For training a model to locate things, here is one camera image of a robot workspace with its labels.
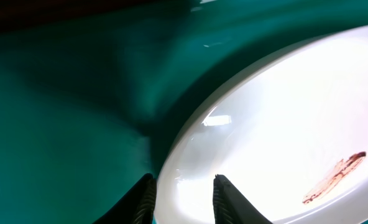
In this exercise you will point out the white plate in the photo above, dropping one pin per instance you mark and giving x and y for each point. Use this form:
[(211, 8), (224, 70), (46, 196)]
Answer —
[(289, 131)]

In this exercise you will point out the teal plastic tray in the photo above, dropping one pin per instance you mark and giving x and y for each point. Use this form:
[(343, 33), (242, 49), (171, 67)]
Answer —
[(93, 93)]

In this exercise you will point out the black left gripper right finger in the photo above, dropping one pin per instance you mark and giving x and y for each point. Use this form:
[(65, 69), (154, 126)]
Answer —
[(231, 207)]

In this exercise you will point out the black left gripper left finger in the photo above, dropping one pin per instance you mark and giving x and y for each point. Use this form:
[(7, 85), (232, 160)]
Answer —
[(136, 206)]

